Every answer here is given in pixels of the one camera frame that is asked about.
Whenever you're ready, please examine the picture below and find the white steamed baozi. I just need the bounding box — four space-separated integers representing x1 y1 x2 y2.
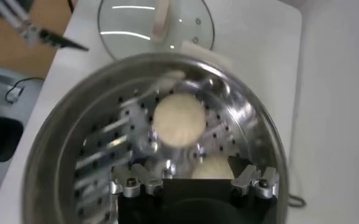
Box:
152 93 207 149
191 155 235 180

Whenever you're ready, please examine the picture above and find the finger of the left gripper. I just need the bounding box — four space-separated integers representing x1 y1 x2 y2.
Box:
0 0 90 52

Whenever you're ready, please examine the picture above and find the stainless steel steamer basket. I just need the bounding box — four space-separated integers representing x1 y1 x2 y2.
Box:
22 41 290 224

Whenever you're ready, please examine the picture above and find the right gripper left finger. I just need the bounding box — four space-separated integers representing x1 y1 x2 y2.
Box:
110 163 165 199

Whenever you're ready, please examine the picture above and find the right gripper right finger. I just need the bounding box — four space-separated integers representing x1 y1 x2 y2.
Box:
227 156 280 200

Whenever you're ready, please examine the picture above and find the black cooker power cable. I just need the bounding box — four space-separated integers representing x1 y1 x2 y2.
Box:
288 194 307 209

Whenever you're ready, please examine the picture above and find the round glass pot lid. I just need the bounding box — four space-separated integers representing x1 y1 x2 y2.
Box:
97 0 216 60

